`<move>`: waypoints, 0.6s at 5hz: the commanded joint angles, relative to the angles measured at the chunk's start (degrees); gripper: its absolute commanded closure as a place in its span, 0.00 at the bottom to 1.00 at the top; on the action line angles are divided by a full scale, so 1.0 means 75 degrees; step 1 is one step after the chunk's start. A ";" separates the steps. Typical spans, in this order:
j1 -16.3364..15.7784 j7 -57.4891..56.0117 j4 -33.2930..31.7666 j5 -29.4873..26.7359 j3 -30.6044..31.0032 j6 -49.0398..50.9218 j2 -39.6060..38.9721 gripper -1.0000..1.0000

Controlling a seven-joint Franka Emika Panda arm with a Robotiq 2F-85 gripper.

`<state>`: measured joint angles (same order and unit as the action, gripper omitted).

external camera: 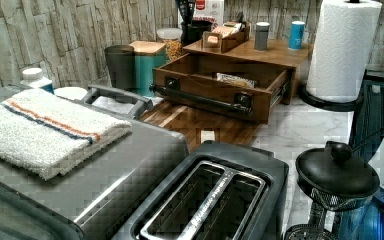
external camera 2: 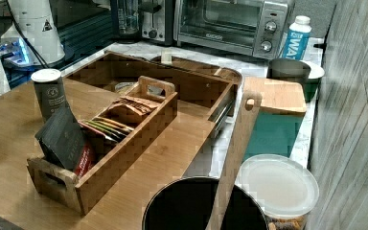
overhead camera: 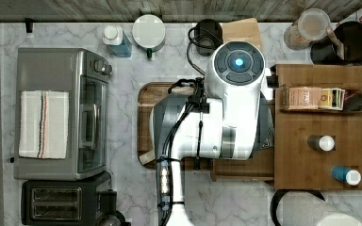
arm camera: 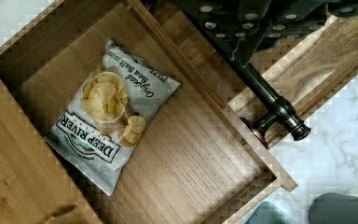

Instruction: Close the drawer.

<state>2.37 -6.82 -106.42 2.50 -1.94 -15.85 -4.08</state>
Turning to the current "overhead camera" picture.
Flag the dark grey cup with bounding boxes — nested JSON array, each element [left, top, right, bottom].
[[193, 19, 223, 57]]

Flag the silver toaster oven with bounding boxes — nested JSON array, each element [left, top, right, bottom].
[[13, 48, 112, 181]]

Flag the black wall clip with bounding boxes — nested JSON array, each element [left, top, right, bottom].
[[25, 18, 34, 34]]

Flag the wooden cutting board tray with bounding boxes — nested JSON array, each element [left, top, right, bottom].
[[137, 82, 211, 170]]

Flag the glass jar plastic lid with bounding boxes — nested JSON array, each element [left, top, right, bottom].
[[284, 8, 330, 50]]

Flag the black paper towel holder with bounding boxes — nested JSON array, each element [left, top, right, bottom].
[[270, 189, 324, 226]]

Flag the black two-slot toaster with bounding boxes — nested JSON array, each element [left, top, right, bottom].
[[21, 171, 117, 226]]

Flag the blue shaker white cap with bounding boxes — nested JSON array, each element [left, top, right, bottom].
[[332, 166, 362, 186]]

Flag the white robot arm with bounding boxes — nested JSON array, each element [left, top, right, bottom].
[[149, 40, 270, 226]]

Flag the white paper towel roll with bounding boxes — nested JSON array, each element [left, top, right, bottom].
[[277, 192, 362, 226]]

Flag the wooden drawer organizer cabinet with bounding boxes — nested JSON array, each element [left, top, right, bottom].
[[274, 64, 362, 190]]

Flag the black kettle lid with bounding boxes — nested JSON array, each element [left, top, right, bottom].
[[96, 211, 131, 226]]

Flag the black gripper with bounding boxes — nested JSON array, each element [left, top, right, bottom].
[[168, 77, 209, 113]]

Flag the tea bag boxes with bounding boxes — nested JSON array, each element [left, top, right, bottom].
[[282, 87, 345, 111]]

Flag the grey shaker white cap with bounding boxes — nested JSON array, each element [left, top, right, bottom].
[[307, 135, 336, 152]]

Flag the blue bottle white cap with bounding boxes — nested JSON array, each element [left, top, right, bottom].
[[103, 25, 132, 57]]

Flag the white striped folded towel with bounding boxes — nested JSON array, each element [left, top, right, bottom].
[[19, 90, 70, 159]]

